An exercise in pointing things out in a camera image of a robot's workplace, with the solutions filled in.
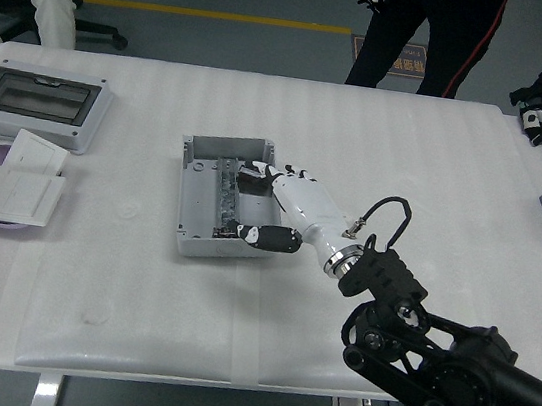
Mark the robot right hand white shell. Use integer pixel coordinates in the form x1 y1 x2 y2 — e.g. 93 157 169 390
227 156 362 268

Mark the open grey junction box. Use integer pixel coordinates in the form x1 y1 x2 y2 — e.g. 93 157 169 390
165 126 297 270

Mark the grey distribution box dark window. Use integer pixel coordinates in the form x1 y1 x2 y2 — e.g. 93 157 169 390
0 57 118 160

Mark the brown floor sticker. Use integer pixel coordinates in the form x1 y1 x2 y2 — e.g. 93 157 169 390
348 34 429 80

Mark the standing person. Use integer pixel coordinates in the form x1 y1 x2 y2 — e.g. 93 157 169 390
343 0 542 114

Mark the white foam mat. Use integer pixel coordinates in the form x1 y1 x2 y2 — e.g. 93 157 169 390
0 36 542 406

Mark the white table leg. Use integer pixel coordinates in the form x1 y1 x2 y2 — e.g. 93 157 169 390
29 370 71 406

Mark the metal mounting rail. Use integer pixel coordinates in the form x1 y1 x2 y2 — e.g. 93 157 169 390
205 154 249 241

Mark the white switch plate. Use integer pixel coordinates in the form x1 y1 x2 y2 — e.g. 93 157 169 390
1 126 73 179

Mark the white switch panel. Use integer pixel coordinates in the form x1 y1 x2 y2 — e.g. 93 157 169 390
0 167 68 230

